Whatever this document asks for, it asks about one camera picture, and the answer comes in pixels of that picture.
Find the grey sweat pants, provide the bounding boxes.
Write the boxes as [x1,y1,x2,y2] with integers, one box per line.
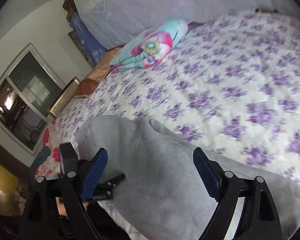
[78,114,300,240]

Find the red floral bedding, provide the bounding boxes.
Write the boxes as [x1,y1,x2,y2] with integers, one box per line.
[34,120,63,179]

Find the dark green cloth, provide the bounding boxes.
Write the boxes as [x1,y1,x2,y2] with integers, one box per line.
[29,146,51,179]

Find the brown orange pillow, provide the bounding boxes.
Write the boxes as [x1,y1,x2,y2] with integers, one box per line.
[75,46,123,98]

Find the purple floral bed quilt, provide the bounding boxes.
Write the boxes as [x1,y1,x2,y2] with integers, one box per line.
[51,12,300,185]

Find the blue patterned fabric bag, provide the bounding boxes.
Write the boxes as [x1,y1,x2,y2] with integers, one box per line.
[69,12,107,67]

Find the folded teal pink floral blanket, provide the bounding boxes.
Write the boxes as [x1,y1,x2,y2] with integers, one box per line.
[109,19,189,72]

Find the white lace headboard cover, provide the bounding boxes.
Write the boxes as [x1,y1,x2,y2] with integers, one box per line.
[74,0,300,48]

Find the gold picture frame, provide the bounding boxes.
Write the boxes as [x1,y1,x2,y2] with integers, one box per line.
[49,77,80,118]

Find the window with white frame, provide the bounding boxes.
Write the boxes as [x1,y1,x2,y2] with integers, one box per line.
[0,43,65,154]

